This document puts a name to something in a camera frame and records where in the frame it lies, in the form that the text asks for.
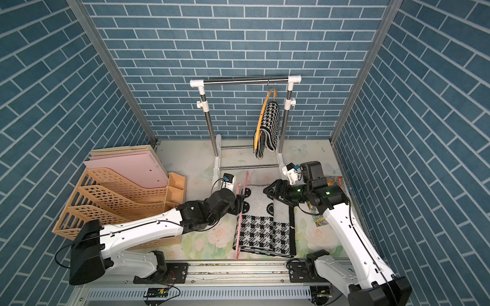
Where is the smiley plaid black white scarf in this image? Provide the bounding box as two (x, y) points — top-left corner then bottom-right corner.
(233, 186), (296, 258)

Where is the orange plastic file organizer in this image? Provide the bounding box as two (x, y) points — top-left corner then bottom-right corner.
(52, 168), (186, 240)

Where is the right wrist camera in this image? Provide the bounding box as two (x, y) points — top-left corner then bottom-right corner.
(281, 163), (302, 185)

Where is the left aluminium corner post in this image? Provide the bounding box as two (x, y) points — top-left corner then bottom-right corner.
(66, 0), (158, 147)

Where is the colourful picture book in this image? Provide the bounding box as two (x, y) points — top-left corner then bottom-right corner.
(305, 177), (348, 227)

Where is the green circuit board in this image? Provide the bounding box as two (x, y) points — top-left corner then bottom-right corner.
(144, 288), (169, 300)

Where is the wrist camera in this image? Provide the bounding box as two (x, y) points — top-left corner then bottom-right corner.
(221, 173), (235, 191)
(281, 163), (302, 185)

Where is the right aluminium corner post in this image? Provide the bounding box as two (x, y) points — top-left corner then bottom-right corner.
(330, 0), (403, 146)

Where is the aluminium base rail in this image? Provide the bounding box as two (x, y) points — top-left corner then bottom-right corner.
(68, 259), (349, 305)

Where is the orange clothes hanger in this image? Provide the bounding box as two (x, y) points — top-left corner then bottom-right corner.
(253, 88), (277, 152)

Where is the white steel clothes rack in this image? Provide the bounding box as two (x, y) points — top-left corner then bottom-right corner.
(190, 75), (302, 180)

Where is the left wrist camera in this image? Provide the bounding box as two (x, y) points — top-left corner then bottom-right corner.
(221, 173), (235, 191)

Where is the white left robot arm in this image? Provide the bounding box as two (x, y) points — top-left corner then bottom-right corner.
(67, 188), (245, 286)

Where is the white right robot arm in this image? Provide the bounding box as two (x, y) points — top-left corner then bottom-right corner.
(263, 161), (412, 305)

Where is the pink clothes hanger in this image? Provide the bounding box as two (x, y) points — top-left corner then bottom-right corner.
(234, 171), (250, 260)

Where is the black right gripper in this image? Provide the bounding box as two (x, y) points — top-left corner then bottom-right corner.
(264, 178), (311, 205)

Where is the houndstooth black white scarf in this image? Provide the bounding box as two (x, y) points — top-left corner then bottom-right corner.
(254, 101), (279, 159)

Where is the aluminium corner post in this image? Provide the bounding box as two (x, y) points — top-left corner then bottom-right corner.
(66, 0), (158, 147)
(330, 0), (403, 146)

